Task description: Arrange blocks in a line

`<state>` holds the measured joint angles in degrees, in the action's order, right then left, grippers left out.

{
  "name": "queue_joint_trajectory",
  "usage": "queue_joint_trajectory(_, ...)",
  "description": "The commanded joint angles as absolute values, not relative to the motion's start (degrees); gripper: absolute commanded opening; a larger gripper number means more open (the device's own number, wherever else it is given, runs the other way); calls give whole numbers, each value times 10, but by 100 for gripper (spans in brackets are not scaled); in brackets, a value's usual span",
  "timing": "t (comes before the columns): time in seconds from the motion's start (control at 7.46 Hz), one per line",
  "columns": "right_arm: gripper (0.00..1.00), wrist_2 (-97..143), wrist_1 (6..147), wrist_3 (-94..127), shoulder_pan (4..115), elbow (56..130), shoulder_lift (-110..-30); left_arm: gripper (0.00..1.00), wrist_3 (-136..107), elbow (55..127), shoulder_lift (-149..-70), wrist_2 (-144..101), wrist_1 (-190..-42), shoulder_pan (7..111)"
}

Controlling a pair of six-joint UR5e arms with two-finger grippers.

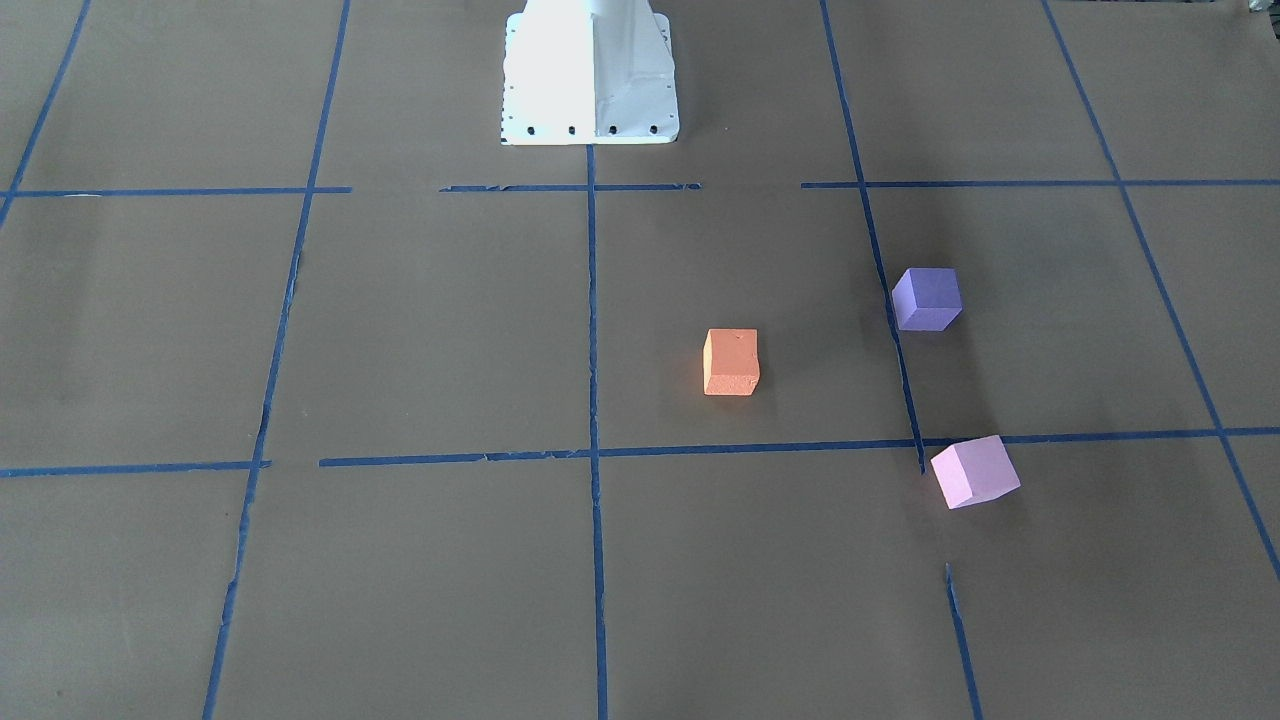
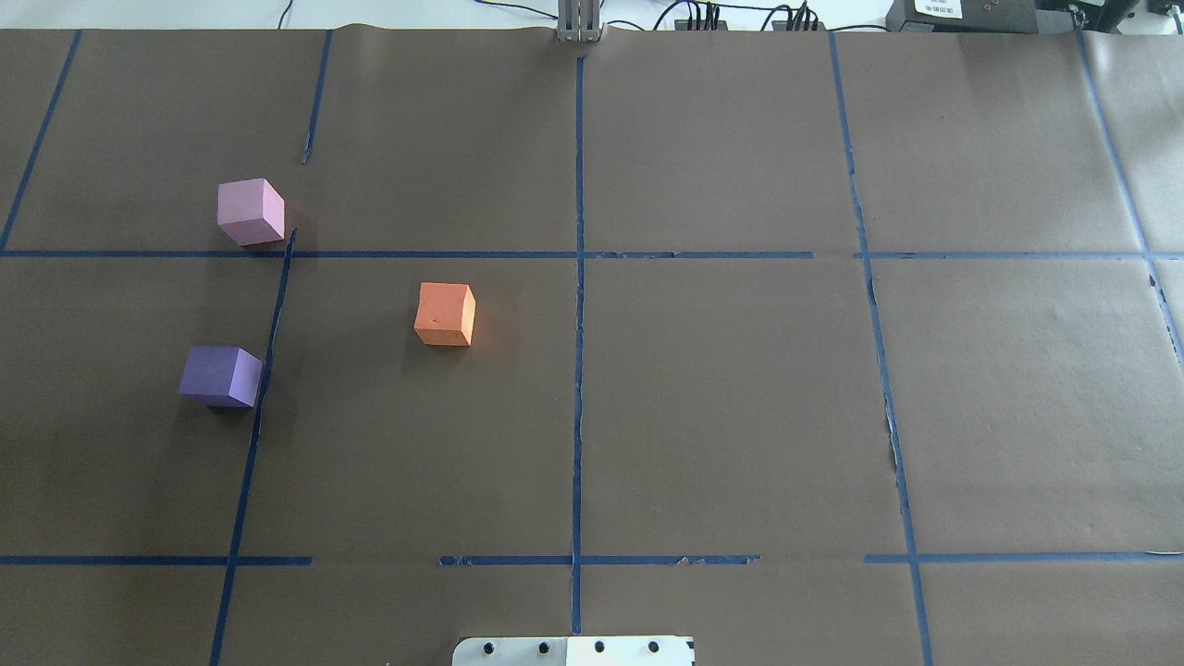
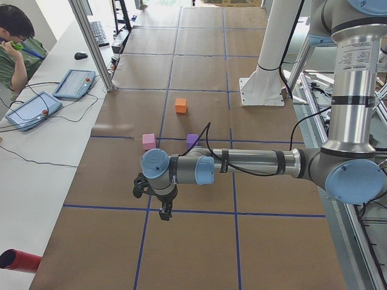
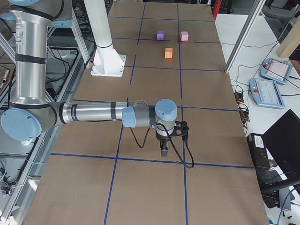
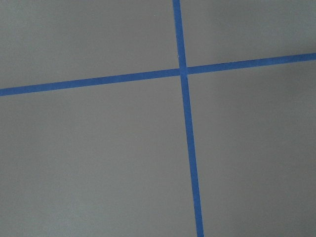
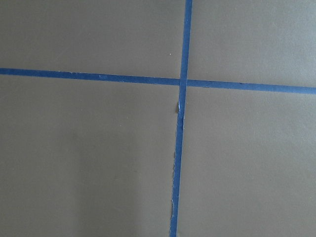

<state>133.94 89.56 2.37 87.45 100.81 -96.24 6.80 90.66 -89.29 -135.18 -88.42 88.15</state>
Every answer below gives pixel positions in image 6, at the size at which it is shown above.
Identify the blue tape line lengthwise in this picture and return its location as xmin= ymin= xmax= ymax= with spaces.
xmin=169 ymin=0 xmax=193 ymax=237

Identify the blue tape line crosswise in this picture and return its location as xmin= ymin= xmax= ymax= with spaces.
xmin=0 ymin=68 xmax=316 ymax=95

